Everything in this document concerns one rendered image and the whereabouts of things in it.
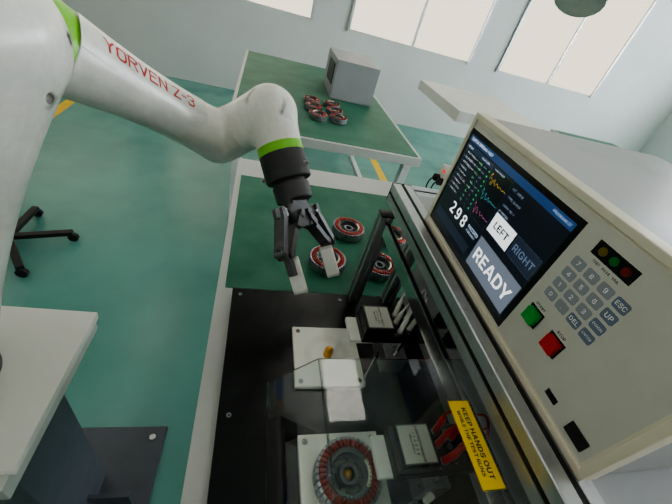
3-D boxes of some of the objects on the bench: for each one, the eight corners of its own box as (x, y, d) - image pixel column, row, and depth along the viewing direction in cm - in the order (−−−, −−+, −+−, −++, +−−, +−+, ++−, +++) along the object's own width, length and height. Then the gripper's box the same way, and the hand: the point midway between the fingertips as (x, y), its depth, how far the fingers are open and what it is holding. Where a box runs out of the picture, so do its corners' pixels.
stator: (332, 240, 114) (334, 232, 112) (330, 221, 123) (333, 213, 120) (363, 245, 116) (366, 237, 114) (360, 226, 125) (362, 218, 123)
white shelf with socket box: (406, 227, 133) (459, 110, 105) (383, 181, 161) (420, 79, 133) (481, 236, 142) (549, 131, 114) (447, 191, 170) (495, 97, 142)
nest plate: (294, 390, 69) (295, 386, 68) (291, 329, 80) (292, 326, 79) (363, 388, 73) (365, 386, 72) (351, 331, 84) (353, 328, 83)
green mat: (225, 287, 88) (225, 286, 88) (241, 175, 133) (241, 174, 133) (520, 305, 112) (520, 305, 112) (448, 205, 158) (448, 205, 158)
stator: (302, 268, 100) (304, 259, 98) (315, 248, 109) (317, 239, 106) (337, 282, 99) (340, 273, 97) (347, 261, 108) (350, 252, 105)
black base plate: (183, 704, 39) (182, 705, 38) (232, 293, 87) (232, 287, 85) (516, 624, 51) (525, 622, 50) (398, 303, 99) (401, 297, 98)
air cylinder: (378, 372, 77) (386, 359, 73) (371, 344, 82) (378, 330, 79) (399, 372, 78) (408, 359, 75) (390, 345, 83) (398, 331, 80)
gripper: (306, 188, 81) (331, 273, 82) (232, 189, 59) (267, 305, 60) (333, 178, 77) (358, 267, 78) (264, 175, 55) (301, 299, 56)
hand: (317, 279), depth 69 cm, fingers open, 13 cm apart
